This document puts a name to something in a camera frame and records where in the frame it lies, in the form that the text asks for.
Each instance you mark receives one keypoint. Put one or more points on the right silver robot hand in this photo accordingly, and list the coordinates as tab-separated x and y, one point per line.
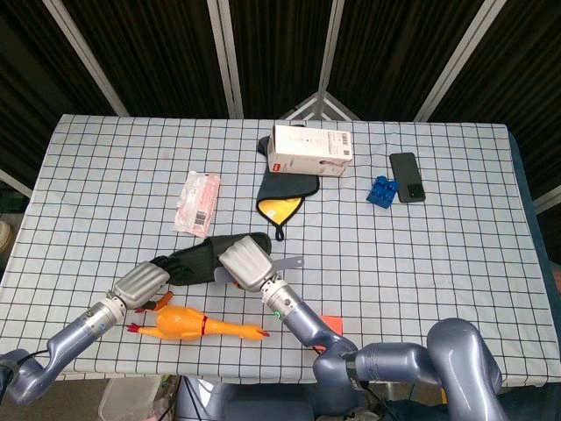
247	263

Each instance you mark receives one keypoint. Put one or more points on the black rubber slipper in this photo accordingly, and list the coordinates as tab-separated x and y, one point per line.
197	259

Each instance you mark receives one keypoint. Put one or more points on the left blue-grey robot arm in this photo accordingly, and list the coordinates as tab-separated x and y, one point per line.
70	337

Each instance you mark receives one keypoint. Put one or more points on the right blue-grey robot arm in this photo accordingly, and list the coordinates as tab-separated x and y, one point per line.
394	364

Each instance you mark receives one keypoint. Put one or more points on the pink plastic packet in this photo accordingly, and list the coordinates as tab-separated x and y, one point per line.
197	204

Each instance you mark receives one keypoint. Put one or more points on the grey and yellow cloth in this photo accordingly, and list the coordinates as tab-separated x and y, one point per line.
285	188

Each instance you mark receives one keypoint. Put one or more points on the yellow rubber chicken toy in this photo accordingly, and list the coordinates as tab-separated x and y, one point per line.
179	324

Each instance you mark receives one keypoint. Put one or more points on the orange foam cube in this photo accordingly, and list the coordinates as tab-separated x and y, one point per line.
335	325

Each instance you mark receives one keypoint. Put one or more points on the white product box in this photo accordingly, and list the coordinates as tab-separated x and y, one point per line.
307	147

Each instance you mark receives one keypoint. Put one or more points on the blue-grey robot torso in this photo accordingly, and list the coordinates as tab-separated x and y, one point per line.
245	403

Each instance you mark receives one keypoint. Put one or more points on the white checked tablecloth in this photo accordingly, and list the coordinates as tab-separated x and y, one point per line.
394	272

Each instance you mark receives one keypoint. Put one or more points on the blue toy building brick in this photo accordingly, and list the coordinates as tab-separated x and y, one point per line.
382	193

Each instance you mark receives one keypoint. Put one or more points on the metal screen foot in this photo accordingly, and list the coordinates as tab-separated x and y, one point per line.
322	105

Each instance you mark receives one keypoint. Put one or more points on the clear plastic storage box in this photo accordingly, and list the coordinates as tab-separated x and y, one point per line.
127	399

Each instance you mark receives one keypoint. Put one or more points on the black smartphone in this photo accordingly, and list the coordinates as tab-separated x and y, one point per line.
407	175

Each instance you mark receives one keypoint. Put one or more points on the dark blue table skirt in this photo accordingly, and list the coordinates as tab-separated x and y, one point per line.
534	188

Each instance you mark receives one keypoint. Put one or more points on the white screen frame post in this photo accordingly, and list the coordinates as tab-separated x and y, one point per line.
87	59
548	199
225	57
331	44
456	61
15	182

